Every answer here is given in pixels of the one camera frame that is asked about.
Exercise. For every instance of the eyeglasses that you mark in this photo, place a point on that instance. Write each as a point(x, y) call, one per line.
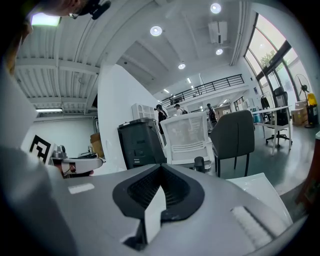
point(73, 15)

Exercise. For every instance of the small white cabinet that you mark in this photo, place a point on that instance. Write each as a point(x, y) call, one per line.
point(143, 111)

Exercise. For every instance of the black office chair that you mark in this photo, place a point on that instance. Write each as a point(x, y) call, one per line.
point(281, 110)

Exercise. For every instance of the brown wooden cabinet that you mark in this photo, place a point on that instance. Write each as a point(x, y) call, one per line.
point(311, 180)

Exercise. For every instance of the cardboard box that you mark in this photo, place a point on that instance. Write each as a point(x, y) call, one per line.
point(298, 116)
point(97, 145)

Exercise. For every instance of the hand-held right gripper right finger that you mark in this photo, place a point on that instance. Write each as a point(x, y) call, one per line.
point(215, 220)

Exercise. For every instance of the white rectangular sink basin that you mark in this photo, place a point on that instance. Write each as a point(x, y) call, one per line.
point(260, 190)

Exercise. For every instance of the black head-mounted camera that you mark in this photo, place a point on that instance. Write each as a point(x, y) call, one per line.
point(96, 8)

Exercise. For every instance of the person's face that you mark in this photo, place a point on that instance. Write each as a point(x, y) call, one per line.
point(70, 6)

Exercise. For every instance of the white mesh office chair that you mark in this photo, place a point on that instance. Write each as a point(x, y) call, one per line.
point(186, 138)

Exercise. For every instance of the grey upholstered chair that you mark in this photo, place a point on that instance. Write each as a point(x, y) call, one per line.
point(232, 135)

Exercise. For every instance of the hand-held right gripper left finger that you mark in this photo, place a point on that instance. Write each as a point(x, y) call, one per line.
point(100, 200)

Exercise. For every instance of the white desk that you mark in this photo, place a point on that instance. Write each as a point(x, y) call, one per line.
point(275, 111)

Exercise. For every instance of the white ceiling air conditioner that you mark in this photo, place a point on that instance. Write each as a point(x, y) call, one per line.
point(218, 32)

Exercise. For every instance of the yellow topped black bin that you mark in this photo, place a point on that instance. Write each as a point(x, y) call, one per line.
point(312, 110)

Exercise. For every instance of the black printer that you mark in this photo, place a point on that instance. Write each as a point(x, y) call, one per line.
point(140, 143)

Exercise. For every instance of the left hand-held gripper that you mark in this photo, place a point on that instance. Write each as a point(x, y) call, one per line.
point(42, 148)

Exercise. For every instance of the round ceiling downlight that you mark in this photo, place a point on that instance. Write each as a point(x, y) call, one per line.
point(215, 8)
point(219, 51)
point(156, 30)
point(181, 66)

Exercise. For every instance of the large glass window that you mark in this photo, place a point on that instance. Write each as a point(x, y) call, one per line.
point(272, 50)

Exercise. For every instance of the black standing fan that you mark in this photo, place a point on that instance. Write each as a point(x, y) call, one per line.
point(303, 87)

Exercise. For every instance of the long ceiling light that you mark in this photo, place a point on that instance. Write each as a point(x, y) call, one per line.
point(49, 110)

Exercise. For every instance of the rectangular ceiling light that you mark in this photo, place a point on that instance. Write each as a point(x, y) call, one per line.
point(46, 20)

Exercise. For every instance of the black faucet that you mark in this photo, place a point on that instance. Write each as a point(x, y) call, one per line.
point(199, 163)

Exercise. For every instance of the black mezzanine railing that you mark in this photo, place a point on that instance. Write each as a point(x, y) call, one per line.
point(205, 88)

